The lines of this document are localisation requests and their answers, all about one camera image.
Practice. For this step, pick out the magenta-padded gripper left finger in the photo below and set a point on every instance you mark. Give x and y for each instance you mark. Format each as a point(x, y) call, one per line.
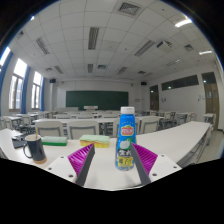
point(63, 166)

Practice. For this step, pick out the yellow sponge with green top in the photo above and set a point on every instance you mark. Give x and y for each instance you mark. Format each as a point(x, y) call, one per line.
point(95, 140)

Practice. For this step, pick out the wooden door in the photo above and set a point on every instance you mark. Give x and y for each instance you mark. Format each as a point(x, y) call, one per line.
point(211, 101)

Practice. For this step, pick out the group of blue curtains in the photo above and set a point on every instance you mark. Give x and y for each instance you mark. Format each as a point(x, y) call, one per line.
point(24, 90)

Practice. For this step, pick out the group of white classroom chairs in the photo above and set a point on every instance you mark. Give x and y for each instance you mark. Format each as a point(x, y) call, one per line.
point(81, 128)

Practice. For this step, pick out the round cork coaster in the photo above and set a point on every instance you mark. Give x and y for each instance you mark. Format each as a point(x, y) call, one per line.
point(42, 161)

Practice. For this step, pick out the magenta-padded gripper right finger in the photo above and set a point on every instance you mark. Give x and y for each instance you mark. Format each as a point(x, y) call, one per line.
point(160, 165)

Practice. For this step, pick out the dark blue mug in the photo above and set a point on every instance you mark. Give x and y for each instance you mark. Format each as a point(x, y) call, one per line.
point(37, 148)

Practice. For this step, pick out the group of tall windows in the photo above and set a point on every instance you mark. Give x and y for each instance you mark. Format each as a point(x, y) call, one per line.
point(17, 85)

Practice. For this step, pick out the group of ceiling lights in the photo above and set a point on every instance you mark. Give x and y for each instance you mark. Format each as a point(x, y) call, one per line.
point(93, 38)

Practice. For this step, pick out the dark flat notebook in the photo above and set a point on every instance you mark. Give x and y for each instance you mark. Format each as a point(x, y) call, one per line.
point(18, 143)

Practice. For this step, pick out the thin wooden stick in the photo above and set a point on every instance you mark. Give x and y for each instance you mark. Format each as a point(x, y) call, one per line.
point(36, 135)

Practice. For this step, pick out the blue white-capped drink bottle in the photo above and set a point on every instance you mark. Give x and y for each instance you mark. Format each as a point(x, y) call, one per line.
point(125, 140)

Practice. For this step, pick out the dark door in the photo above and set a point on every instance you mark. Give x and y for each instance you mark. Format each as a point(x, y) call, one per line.
point(154, 98)

